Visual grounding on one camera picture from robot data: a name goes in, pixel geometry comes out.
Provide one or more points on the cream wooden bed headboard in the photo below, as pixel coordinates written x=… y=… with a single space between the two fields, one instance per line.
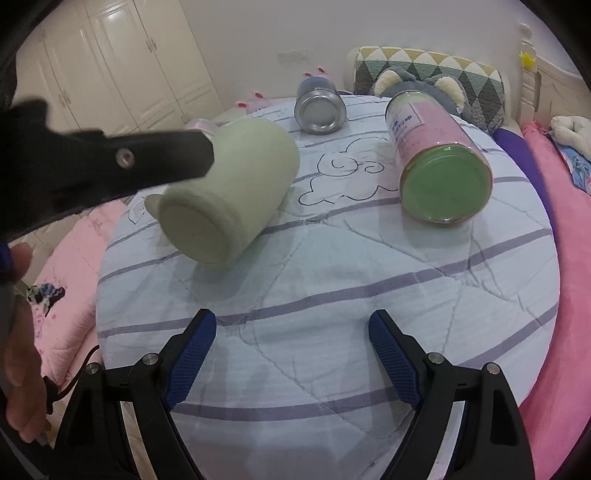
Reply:
x=543 y=93

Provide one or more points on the white wall socket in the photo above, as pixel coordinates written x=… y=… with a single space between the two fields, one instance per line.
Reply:
x=292 y=57

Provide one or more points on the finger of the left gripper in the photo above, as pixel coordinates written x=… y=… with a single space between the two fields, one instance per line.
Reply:
x=46 y=175

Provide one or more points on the yellow star sticker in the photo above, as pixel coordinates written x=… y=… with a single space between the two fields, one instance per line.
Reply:
x=528 y=62

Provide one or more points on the cream white wardrobe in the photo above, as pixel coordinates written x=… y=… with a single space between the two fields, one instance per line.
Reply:
x=119 y=66

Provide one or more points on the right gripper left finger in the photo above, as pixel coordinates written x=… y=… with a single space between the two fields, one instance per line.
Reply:
x=92 y=441

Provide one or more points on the pink bunny toy with heart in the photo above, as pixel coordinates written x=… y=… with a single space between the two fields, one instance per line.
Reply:
x=319 y=72

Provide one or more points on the green ceramic cup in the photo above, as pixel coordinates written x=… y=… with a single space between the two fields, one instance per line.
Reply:
x=213 y=219

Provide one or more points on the grey cat plush toy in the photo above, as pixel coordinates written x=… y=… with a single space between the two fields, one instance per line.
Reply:
x=446 y=90

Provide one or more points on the left human hand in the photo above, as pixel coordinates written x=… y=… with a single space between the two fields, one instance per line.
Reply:
x=21 y=364

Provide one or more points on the blue cartoon pillow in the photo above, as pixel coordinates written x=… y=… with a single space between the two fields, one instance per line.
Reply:
x=578 y=166

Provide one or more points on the triangle patterned headboard cushion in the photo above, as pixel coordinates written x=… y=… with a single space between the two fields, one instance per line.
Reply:
x=486 y=93

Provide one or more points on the striped quilted table cover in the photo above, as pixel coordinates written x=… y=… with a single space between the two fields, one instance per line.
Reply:
x=291 y=388

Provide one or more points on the purple pillow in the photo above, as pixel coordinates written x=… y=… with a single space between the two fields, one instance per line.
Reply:
x=517 y=148

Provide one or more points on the pink bunny toy left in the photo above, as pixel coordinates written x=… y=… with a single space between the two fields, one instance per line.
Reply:
x=255 y=103

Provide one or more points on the green pink cookie jar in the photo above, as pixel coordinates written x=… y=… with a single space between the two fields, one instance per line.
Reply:
x=443 y=176

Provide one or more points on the white plush toy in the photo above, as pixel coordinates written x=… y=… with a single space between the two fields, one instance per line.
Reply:
x=574 y=132

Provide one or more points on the pink plastic cup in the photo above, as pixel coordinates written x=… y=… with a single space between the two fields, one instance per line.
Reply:
x=206 y=127

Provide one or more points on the pink folded blanket left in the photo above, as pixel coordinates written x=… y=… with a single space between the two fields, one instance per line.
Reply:
x=66 y=333

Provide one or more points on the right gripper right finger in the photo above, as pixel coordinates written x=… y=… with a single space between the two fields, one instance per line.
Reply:
x=492 y=442

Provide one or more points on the pink blanket right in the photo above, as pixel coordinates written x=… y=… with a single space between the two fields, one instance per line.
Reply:
x=557 y=409

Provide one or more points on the blue black metal can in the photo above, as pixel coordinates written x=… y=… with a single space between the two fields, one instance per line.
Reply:
x=319 y=108

